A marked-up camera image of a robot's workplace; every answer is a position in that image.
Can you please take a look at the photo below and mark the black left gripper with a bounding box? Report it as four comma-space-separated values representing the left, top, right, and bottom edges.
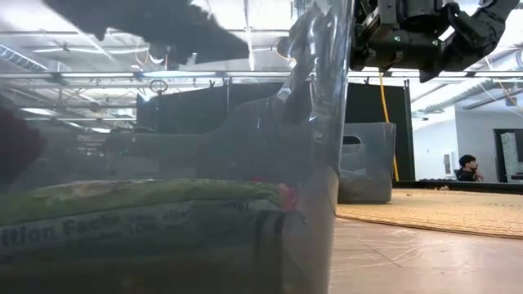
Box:
42, 0, 251, 66

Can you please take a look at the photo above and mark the black partition screen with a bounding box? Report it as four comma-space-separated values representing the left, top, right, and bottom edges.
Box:
136, 81, 414, 183

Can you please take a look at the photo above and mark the grey translucent plastic bin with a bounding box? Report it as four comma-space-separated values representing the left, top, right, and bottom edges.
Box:
337, 121, 397, 205
0, 0, 355, 294

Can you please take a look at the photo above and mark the person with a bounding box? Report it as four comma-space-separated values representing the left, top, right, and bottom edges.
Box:
454, 154, 485, 183

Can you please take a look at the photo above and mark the dark doorway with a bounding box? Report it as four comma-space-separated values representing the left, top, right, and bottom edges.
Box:
493, 128, 523, 184

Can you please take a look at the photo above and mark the round woven yellow placemat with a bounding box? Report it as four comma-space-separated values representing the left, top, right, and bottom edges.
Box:
335, 188, 523, 241

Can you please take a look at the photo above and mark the yellow hanging cable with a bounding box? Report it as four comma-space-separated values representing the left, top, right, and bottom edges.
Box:
378, 72, 400, 182

